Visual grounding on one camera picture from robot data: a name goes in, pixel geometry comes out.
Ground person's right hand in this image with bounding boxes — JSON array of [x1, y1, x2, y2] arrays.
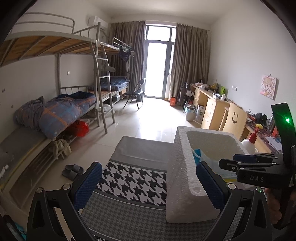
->
[[264, 186, 287, 219]]

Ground white bucket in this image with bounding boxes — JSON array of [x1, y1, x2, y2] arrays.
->
[[186, 105, 197, 122]]

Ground wooden chair with smiley face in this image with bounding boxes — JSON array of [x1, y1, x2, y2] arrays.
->
[[218, 102, 248, 139]]

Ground dark hanging clothes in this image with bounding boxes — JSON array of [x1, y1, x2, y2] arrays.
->
[[119, 49, 131, 62]]

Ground blue plaid quilt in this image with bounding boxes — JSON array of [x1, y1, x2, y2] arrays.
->
[[38, 91, 96, 141]]

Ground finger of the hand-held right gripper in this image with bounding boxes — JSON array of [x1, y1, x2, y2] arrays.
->
[[233, 153, 284, 163], [218, 159, 285, 173]]

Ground white bottle with red pump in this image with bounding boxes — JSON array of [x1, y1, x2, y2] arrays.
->
[[241, 132, 259, 154]]

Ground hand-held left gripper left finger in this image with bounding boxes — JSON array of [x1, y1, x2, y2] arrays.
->
[[27, 161, 103, 241]]

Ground white air conditioner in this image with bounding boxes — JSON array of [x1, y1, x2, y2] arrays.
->
[[88, 16, 109, 29]]

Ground wooden desk with drawers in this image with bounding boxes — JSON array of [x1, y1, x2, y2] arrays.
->
[[190, 84, 242, 131]]

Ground light blue face mask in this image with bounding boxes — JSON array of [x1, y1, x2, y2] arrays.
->
[[221, 172, 238, 181]]

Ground glass balcony door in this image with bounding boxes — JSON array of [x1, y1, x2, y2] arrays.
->
[[143, 24, 177, 100]]

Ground white foam box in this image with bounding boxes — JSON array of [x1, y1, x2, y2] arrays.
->
[[166, 126, 250, 224]]

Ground beige crumpled cloth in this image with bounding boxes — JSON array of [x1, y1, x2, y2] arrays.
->
[[52, 139, 72, 160]]

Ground row of toiletry bottles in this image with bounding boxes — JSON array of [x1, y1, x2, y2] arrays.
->
[[266, 113, 281, 137]]

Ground red plastic bag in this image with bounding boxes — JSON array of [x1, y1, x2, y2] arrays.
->
[[73, 120, 89, 137]]

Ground bright blue cloth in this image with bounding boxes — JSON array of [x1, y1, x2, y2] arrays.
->
[[193, 149, 204, 164]]

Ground houndstooth tablecloth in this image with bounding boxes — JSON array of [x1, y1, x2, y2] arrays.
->
[[88, 136, 255, 241]]

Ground white carton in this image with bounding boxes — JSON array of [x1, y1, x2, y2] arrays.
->
[[195, 104, 205, 123]]

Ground blue mattress bedding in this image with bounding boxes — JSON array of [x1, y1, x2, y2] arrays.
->
[[88, 76, 131, 92]]

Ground clear plastic basin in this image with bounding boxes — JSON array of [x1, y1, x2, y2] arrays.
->
[[99, 103, 112, 114]]

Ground black bag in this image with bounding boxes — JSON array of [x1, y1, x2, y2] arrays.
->
[[180, 82, 193, 107]]

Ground grey bundled blanket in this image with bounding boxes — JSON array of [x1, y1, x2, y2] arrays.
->
[[14, 96, 45, 132]]

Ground black folding chair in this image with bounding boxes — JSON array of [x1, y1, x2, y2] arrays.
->
[[123, 78, 147, 110]]

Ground printed papers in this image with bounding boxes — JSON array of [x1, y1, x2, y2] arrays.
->
[[264, 136, 282, 151]]

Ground metal bunk bed with ladder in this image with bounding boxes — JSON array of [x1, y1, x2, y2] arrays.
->
[[0, 15, 116, 209]]

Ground brown curtain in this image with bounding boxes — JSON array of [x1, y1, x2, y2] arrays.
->
[[171, 23, 210, 102], [109, 21, 147, 93]]

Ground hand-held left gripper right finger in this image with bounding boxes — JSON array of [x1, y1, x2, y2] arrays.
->
[[196, 161, 270, 241]]

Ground cartoon wall picture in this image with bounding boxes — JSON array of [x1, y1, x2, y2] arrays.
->
[[260, 75, 277, 100]]

